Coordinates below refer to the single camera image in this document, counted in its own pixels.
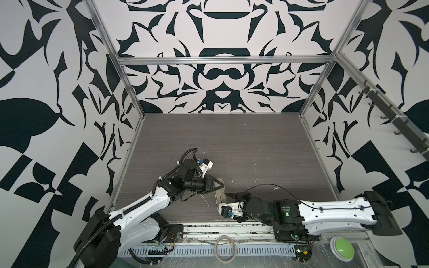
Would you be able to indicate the small electronics board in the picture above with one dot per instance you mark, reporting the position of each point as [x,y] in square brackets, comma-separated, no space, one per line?
[303,252]

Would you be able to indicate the green push button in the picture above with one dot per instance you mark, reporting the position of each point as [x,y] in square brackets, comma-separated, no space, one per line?
[342,249]

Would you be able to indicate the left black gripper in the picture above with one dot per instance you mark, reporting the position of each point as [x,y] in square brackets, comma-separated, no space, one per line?
[208,181]

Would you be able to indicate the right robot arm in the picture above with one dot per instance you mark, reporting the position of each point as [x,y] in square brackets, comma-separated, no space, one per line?
[304,221]

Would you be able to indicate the white remote control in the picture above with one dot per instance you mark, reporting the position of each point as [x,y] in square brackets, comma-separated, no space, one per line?
[220,196]

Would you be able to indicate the slotted cable duct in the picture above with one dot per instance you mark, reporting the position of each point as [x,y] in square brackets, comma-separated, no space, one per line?
[206,250]

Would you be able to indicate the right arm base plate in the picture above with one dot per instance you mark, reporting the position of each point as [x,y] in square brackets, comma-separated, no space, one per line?
[293,233]

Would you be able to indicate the black wall hook rail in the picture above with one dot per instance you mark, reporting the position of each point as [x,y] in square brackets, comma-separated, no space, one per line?
[393,115]

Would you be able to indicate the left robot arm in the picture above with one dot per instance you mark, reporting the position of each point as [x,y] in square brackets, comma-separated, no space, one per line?
[106,235]

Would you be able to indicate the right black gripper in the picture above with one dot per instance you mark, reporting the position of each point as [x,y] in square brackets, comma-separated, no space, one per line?
[243,195]

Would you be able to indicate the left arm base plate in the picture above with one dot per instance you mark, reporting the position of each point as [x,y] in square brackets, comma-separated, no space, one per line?
[171,233]

